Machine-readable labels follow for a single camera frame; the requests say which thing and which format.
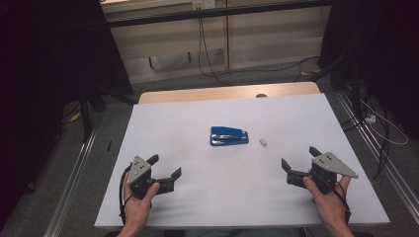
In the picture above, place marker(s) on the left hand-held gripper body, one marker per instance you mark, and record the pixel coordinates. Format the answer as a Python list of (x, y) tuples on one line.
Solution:
[(140, 169)]

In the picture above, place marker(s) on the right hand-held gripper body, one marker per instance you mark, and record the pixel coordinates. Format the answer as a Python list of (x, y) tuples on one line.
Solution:
[(329, 164)]

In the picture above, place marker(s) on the blue stapler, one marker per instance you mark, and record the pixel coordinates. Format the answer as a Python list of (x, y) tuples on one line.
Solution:
[(229, 138)]

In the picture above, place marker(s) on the person's left hand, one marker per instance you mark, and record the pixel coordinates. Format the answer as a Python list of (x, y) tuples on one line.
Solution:
[(138, 210)]

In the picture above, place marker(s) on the person's right hand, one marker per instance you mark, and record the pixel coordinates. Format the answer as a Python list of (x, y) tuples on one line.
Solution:
[(331, 207)]

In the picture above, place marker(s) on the small black floor piece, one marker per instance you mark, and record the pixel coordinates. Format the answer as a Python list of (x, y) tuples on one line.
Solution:
[(109, 145)]

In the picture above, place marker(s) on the white table cover sheet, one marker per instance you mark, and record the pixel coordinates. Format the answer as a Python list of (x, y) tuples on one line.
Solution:
[(214, 184)]

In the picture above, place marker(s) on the white power strip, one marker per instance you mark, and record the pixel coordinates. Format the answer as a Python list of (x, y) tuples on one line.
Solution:
[(370, 118)]

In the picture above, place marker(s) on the black metal stand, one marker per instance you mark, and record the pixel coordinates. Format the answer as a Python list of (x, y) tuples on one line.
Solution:
[(85, 115), (354, 85)]

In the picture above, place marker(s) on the wooden table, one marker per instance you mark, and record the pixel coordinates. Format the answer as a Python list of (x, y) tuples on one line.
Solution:
[(197, 94)]

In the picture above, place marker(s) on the yellow floor tape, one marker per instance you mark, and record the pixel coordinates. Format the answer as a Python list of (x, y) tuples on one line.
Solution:
[(75, 117), (311, 72)]

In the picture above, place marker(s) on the beige wooden cabinet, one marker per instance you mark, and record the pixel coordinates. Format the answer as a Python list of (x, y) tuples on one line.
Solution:
[(263, 39)]

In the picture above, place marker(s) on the black curtain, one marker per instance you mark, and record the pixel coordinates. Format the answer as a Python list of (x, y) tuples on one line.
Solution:
[(388, 49), (39, 65)]

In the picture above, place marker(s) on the black horizontal bar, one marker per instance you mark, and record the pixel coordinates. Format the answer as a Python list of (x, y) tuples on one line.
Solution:
[(214, 12)]

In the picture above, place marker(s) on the aluminium floor rail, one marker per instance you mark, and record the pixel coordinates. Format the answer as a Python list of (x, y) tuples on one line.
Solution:
[(378, 151), (70, 184)]

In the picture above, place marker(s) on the black cabinet bracket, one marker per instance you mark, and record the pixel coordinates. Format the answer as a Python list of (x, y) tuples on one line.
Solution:
[(189, 56), (150, 62)]

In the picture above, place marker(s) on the white wall socket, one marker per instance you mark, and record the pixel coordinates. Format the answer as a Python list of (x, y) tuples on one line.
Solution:
[(204, 4)]

